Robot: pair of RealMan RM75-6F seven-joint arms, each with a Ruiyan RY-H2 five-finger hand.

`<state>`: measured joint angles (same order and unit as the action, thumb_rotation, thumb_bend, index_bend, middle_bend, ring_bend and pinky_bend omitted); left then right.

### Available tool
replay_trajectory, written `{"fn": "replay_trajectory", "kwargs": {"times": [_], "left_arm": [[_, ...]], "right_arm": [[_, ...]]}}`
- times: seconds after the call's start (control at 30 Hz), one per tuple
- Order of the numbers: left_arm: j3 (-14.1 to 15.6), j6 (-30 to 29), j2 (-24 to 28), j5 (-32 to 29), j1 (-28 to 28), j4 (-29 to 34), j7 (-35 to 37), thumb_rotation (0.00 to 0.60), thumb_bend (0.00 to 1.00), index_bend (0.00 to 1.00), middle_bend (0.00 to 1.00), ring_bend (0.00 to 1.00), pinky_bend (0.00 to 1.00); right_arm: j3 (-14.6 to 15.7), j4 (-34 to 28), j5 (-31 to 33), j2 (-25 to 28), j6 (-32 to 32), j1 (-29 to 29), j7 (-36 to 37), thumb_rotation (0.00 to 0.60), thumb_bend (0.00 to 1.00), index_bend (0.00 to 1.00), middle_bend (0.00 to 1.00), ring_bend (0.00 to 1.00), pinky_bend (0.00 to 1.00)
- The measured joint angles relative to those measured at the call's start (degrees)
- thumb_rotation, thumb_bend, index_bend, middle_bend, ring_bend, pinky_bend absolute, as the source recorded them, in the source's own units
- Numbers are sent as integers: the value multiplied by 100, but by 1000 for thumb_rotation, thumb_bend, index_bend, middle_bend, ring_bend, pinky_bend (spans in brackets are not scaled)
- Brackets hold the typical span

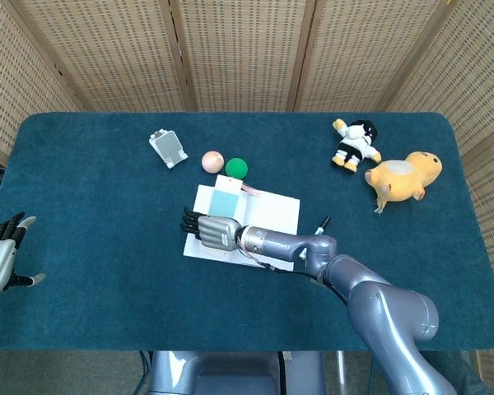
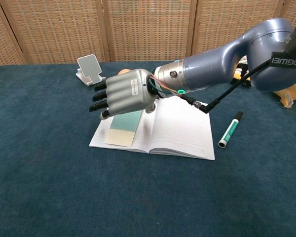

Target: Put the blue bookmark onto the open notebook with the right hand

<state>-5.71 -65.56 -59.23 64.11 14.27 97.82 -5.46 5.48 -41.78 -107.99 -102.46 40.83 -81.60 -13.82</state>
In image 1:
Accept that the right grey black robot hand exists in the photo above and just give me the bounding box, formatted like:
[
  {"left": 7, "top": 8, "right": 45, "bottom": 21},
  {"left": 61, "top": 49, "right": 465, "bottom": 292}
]
[{"left": 179, "top": 207, "right": 243, "bottom": 252}]

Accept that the light blue white tasselled bookmark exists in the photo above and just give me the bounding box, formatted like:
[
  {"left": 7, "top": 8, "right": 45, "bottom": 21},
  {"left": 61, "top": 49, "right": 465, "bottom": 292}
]
[{"left": 207, "top": 174, "right": 264, "bottom": 218}]

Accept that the lined white notebook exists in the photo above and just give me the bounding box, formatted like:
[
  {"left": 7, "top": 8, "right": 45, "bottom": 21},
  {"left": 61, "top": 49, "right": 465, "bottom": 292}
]
[{"left": 183, "top": 184, "right": 301, "bottom": 272}]

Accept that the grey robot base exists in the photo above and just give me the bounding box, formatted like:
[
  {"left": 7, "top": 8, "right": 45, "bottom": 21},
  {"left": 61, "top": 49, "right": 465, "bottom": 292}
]
[{"left": 147, "top": 350, "right": 326, "bottom": 395}]

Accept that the green ball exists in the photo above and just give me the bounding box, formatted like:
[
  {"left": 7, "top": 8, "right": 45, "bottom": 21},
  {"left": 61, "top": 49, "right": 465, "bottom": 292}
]
[{"left": 225, "top": 157, "right": 249, "bottom": 179}]

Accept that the peach coloured ball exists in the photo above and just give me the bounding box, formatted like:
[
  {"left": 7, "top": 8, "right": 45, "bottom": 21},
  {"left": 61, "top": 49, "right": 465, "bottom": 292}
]
[{"left": 201, "top": 150, "right": 225, "bottom": 174}]

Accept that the white folding phone stand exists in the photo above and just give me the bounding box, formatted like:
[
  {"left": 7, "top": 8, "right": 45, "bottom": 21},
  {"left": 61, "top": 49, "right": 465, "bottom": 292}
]
[{"left": 148, "top": 129, "right": 189, "bottom": 170}]

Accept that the dark teal table cloth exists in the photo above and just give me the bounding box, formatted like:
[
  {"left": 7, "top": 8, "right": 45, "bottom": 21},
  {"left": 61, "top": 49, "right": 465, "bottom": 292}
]
[{"left": 0, "top": 111, "right": 494, "bottom": 351}]

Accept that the black white plush toy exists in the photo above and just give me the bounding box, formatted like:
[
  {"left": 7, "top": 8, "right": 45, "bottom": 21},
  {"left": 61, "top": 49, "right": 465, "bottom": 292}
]
[{"left": 331, "top": 118, "right": 383, "bottom": 174}]

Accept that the woven rattan folding screen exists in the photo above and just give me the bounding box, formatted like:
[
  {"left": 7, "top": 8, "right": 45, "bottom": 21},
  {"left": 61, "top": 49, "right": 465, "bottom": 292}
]
[{"left": 0, "top": 0, "right": 494, "bottom": 395}]

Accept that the yellow plush toy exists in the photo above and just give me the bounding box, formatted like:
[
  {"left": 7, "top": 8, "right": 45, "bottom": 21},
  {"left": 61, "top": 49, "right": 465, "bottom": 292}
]
[{"left": 364, "top": 151, "right": 443, "bottom": 214}]

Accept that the black cable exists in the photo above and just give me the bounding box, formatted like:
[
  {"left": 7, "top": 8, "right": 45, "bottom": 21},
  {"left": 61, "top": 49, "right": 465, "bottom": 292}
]
[{"left": 276, "top": 350, "right": 287, "bottom": 395}]

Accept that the blue cable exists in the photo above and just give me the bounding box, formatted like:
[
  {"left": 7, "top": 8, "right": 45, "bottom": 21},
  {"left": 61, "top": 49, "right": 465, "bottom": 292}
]
[{"left": 137, "top": 350, "right": 151, "bottom": 395}]

